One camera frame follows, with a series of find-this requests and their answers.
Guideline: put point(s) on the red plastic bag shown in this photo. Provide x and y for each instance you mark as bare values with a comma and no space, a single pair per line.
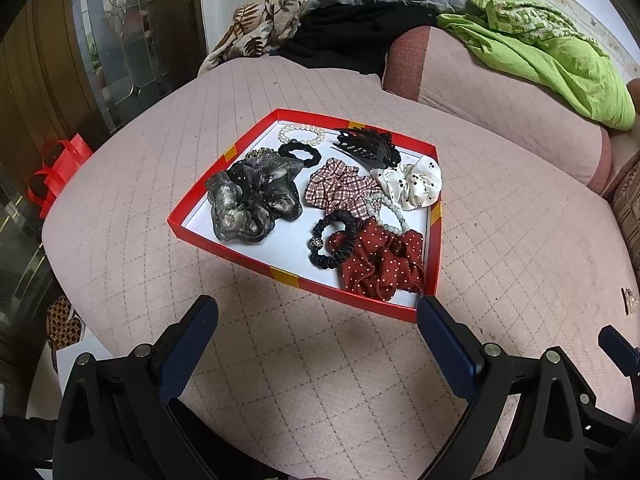
70,155

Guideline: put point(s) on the green cloth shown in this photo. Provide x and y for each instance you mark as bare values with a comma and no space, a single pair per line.
550,55

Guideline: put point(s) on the small metal hair clip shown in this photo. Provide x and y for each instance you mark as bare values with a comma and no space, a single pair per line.
629,300

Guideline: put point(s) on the black cloth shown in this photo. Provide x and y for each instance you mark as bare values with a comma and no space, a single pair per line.
350,35

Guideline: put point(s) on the brown patterned slipper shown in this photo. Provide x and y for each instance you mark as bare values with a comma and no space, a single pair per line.
62,325

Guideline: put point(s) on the glass display cabinet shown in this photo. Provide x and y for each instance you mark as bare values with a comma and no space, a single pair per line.
20,240

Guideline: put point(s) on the grey sheer scrunchie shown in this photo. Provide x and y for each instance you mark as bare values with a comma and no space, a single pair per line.
250,195

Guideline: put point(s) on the red cardboard box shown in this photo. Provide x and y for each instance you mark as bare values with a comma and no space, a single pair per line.
285,255

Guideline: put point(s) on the white black-dotted scrunchie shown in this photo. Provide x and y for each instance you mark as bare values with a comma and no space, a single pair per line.
410,185

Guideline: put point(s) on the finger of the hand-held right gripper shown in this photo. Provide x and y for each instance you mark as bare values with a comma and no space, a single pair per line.
610,425
620,350

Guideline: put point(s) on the black hair claw clip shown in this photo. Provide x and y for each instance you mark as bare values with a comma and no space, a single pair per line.
372,152

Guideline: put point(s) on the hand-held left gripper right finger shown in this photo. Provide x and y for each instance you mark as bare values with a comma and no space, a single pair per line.
447,345

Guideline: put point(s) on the wooden glass-panel door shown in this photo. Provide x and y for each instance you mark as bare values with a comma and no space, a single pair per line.
125,35

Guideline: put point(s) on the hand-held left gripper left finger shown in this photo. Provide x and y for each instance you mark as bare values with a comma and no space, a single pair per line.
185,355

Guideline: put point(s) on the red white-dotted scrunchie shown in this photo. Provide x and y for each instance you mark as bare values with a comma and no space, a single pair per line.
385,265

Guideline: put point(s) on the pink plaid scrunchie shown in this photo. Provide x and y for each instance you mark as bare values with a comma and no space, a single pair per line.
335,185

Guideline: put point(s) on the beige leaf-print cloth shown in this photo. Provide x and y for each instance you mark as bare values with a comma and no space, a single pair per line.
260,25

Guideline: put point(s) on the brown striped cushion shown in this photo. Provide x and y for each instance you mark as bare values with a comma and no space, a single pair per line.
630,210

